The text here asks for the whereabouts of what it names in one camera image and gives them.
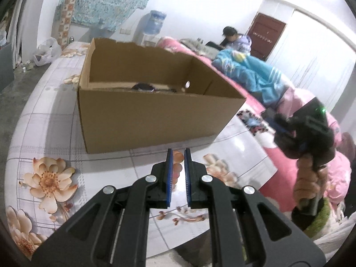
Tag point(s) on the teal patterned wall cloth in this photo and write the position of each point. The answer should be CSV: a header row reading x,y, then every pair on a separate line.
x,y
111,0

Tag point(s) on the person's right hand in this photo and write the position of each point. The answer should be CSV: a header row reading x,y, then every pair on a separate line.
x,y
304,178

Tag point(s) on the patchwork wall cloth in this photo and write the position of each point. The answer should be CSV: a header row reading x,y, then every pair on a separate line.
x,y
66,19

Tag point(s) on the brown cardboard box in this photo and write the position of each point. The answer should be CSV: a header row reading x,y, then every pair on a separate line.
x,y
144,119

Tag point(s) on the blue blanket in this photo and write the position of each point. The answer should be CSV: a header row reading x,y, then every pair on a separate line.
x,y
250,78

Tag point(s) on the person's right forearm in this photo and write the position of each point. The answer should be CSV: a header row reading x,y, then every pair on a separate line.
x,y
317,222

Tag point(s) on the blue water dispenser bottle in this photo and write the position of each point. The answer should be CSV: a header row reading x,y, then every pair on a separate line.
x,y
155,22

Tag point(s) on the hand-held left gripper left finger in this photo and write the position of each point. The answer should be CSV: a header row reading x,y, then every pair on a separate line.
x,y
169,183

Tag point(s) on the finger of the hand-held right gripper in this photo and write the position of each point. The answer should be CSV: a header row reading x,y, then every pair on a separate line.
x,y
278,123

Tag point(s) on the pink floral bed sheet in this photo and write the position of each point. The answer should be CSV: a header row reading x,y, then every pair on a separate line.
x,y
275,172

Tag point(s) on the grey board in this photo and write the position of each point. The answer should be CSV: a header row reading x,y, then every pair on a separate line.
x,y
6,66

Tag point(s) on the dark red door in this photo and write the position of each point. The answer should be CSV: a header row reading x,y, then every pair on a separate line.
x,y
267,36

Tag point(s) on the white wardrobe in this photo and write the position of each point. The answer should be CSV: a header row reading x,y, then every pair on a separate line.
x,y
314,55

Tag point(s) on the white plastic bag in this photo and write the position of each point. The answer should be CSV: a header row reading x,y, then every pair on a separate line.
x,y
46,52

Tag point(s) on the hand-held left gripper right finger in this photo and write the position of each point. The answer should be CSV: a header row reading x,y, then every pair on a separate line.
x,y
188,183

